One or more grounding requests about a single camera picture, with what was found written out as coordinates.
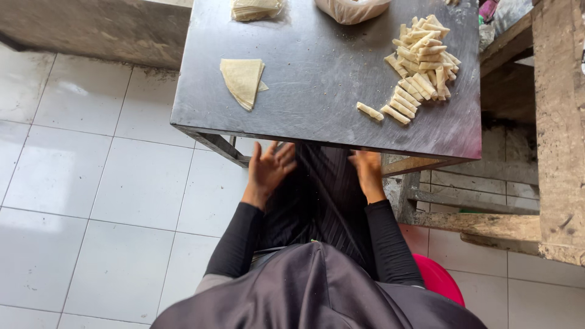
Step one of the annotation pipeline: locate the stack of triangular pastry wrappers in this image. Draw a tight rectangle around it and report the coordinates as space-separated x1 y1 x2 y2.
220 58 270 112

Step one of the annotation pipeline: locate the dark grey headscarf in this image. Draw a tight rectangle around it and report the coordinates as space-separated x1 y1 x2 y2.
150 241 488 329

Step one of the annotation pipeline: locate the pile of uncooked spring rolls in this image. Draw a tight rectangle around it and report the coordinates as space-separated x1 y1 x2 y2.
356 14 462 125

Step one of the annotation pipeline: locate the red plastic stool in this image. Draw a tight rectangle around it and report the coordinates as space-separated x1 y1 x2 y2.
413 254 466 307

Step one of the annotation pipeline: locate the crumpled clear plastic bag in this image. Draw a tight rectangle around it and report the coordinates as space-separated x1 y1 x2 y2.
479 0 534 52

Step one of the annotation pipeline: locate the pink plastic item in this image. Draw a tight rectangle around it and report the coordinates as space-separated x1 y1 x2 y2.
478 0 500 23

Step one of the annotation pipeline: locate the grey metal table frame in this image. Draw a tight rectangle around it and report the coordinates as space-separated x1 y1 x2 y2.
173 124 476 178

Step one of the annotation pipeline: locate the wrapper stack in clear plastic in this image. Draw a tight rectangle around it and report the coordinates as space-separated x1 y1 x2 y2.
230 0 284 22

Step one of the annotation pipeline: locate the black pleated skirt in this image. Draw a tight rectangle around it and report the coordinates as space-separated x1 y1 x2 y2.
253 143 381 280

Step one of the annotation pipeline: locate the person's right hand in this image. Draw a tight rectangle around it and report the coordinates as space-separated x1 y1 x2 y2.
348 149 387 204

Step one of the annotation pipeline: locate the clear plastic bag of filling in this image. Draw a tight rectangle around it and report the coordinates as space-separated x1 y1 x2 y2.
314 0 393 26

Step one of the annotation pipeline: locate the weathered wooden bench frame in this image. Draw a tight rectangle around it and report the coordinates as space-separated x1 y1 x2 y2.
381 0 585 268

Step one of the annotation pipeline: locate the person's left hand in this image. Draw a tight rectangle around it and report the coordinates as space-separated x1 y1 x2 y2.
241 141 298 211

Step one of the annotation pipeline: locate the grey concrete ledge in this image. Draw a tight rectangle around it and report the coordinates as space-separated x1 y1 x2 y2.
0 0 193 71

